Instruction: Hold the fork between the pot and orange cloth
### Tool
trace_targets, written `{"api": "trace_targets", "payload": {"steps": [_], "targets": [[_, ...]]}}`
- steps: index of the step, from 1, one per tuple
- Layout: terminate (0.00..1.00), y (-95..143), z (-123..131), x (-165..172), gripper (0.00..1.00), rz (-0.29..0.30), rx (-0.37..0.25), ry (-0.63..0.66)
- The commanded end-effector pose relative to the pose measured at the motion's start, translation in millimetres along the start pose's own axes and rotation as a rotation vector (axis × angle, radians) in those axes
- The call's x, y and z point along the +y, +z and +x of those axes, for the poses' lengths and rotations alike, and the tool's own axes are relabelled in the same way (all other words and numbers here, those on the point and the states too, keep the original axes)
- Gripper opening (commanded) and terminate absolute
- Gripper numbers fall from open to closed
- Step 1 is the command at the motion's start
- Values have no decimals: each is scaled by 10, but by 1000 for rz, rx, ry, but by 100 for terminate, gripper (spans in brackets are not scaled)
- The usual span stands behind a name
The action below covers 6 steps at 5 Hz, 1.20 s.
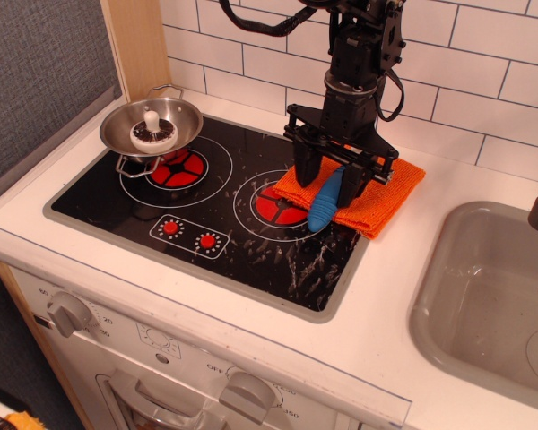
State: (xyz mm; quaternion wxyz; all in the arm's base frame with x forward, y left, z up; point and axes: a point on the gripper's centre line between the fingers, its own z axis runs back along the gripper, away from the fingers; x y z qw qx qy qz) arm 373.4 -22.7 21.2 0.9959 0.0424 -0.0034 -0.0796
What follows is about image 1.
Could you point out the orange object bottom left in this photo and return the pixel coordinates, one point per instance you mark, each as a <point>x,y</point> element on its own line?
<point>24,421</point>

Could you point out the black toy stovetop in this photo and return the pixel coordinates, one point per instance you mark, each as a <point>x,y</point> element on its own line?
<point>220,184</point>

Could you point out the wooden side post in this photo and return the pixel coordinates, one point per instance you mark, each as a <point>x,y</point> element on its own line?
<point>138,44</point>

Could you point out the grey plastic sink basin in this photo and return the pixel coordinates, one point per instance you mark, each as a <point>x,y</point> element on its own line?
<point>476,314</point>

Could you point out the right red stove button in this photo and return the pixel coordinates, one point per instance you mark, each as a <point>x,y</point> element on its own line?
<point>208,241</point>

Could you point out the right grey oven knob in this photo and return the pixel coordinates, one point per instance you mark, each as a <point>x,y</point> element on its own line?
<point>248,395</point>

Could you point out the orange folded cloth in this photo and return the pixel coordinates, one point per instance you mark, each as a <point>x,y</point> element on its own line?
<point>369,213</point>

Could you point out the small steel pot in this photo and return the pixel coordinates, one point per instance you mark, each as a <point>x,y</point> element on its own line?
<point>167,100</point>

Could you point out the left grey oven knob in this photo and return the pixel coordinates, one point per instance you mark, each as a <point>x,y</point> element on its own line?
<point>68,313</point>

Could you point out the left red stove button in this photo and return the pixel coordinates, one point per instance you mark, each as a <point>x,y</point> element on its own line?
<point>170,228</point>

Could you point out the oven door with handle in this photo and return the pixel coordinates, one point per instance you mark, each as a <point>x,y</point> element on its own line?
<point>155,402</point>

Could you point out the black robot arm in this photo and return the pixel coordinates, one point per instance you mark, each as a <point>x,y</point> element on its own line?
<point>366,43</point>

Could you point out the grey oven knob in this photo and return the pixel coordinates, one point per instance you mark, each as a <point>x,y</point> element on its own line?
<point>68,313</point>
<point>248,395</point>

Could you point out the blue handled metal fork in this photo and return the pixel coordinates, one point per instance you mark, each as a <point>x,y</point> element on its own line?
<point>324,206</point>

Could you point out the white toy mushroom slice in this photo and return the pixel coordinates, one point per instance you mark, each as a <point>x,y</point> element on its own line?
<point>153,135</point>

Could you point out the red stove button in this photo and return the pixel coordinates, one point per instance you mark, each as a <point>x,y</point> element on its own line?
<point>208,241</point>
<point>170,228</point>

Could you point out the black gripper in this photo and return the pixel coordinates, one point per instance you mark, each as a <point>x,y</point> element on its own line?
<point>342,130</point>

